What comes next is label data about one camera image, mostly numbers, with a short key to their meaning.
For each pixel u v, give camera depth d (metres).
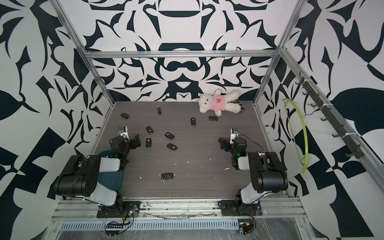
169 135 1.01
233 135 0.83
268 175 0.46
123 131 0.81
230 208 0.74
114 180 0.77
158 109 1.14
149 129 1.02
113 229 0.71
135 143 0.87
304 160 0.65
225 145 0.88
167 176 0.83
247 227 0.71
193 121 1.08
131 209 0.74
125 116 1.10
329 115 0.55
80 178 0.45
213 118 1.09
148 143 0.97
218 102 1.10
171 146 0.95
